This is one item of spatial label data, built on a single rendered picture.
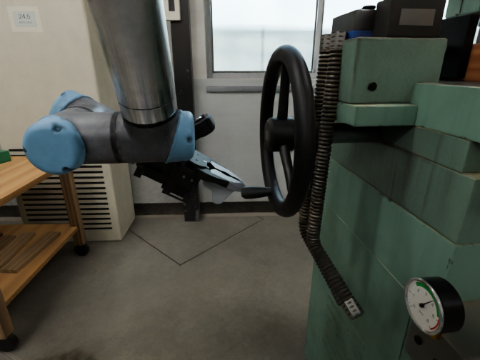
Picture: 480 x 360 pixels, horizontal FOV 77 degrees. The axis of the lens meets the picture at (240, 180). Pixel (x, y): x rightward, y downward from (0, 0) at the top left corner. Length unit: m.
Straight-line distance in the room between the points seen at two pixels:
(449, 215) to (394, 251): 0.14
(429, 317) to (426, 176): 0.19
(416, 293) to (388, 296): 0.18
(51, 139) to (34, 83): 1.30
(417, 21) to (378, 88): 0.10
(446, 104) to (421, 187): 0.12
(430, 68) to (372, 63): 0.09
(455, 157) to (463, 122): 0.04
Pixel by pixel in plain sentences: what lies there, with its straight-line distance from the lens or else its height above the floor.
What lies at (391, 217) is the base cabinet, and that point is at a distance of 0.57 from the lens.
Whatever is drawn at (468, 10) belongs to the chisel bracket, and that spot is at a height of 1.01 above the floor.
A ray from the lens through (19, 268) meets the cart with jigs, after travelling 1.48.
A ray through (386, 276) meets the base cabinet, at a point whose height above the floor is 0.58.
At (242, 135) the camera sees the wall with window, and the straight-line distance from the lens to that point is 1.83.
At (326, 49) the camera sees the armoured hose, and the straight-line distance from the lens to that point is 0.56.
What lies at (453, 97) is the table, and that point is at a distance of 0.47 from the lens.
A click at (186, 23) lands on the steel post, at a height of 1.13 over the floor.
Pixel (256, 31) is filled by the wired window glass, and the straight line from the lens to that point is 1.88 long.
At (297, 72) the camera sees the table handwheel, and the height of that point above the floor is 0.91.
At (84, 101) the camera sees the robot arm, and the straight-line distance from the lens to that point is 0.58.
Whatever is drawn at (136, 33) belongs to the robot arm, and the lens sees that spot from 0.35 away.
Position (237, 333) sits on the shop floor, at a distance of 1.25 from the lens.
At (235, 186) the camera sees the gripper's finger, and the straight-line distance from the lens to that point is 0.57.
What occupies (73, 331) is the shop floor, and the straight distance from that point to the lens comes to 1.40.
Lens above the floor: 0.92
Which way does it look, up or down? 21 degrees down
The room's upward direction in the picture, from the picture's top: straight up
